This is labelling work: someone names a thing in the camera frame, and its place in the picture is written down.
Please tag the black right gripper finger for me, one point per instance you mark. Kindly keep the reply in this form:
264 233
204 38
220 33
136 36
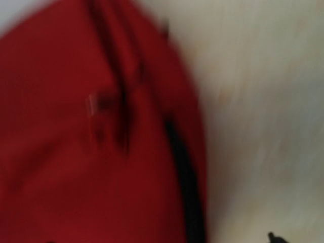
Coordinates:
275 239

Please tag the red student backpack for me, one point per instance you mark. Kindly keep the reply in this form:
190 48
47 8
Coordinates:
101 132

